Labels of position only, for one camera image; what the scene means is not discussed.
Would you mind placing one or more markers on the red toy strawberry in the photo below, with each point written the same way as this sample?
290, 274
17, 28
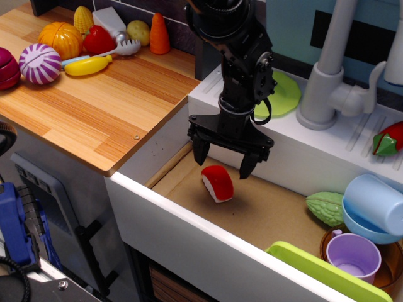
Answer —
97, 40

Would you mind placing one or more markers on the orange toy carrot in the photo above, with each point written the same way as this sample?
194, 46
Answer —
159, 36

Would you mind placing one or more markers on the yellow toy potato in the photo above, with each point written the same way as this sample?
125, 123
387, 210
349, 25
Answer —
139, 30

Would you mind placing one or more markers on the green toy plate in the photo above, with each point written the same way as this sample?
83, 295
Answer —
286, 97

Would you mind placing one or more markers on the yellow toy corn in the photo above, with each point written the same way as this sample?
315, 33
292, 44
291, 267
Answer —
83, 19

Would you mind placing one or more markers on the light blue toy cup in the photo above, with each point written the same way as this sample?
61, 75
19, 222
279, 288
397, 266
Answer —
374, 201

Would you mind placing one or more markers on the lime green tray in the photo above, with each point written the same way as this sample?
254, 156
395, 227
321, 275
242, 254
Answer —
320, 270

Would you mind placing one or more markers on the blue toy bowl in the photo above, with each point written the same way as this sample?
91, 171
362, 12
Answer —
361, 227

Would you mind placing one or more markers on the grey pasta spoon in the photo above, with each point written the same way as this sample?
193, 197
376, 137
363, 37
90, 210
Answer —
125, 48

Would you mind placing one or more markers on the green toy bitter gourd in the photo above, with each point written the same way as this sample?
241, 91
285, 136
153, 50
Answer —
326, 206

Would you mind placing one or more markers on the purple toy cup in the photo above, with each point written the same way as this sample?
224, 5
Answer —
354, 254

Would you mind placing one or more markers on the purple white toy onion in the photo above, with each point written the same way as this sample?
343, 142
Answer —
40, 64

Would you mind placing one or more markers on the magenta toy vegetable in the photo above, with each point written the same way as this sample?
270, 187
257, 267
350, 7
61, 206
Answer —
10, 71

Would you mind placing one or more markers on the orange transparent toy bowl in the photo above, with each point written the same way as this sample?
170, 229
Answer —
389, 275

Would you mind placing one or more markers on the orange toy pumpkin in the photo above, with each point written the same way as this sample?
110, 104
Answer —
64, 38

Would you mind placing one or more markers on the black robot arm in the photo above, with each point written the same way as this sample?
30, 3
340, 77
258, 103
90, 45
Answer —
232, 28

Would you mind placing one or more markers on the grey toy faucet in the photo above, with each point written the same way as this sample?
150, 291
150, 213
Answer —
326, 94

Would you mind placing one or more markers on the red toy pepper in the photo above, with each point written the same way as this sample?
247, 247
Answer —
389, 141

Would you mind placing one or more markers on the blue clamp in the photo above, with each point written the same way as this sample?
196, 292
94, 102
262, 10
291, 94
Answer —
25, 228

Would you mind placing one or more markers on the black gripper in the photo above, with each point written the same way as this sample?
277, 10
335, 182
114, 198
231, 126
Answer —
231, 131

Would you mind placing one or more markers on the yellow toy banana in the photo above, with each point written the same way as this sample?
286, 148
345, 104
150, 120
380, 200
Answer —
88, 66

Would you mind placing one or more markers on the red white toy sushi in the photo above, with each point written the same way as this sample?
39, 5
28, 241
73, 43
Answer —
218, 183

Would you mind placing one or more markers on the white toy bottle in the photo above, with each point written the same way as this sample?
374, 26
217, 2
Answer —
109, 19

